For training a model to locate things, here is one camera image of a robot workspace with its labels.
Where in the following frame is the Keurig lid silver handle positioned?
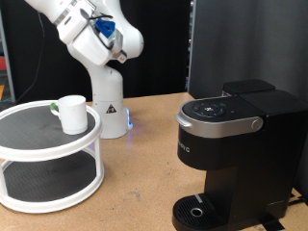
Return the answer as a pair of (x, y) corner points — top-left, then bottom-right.
(175, 95), (268, 140)

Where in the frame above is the black power cable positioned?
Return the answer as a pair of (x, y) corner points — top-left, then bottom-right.
(287, 192), (308, 208)

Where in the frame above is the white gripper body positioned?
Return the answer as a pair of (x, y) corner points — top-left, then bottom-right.
(66, 23), (115, 67)

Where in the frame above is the black Keurig coffee machine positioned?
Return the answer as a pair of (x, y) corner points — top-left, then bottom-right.
(171, 79), (308, 231)

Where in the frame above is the white mug green-taped handle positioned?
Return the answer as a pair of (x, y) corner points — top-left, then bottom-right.
(49, 94), (90, 136)

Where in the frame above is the thin black background cable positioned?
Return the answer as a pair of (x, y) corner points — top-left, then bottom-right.
(14, 13), (46, 102)

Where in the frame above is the black camera cable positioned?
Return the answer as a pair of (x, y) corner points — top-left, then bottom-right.
(87, 13), (114, 49)

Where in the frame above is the black drip tray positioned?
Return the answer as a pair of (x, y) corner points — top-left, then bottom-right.
(171, 192), (226, 231)

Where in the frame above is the grey metal frame post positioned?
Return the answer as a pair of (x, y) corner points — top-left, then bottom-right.
(0, 9), (16, 102)

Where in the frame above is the white two-tier turntable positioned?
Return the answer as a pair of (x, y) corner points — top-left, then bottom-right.
(0, 99), (105, 215)

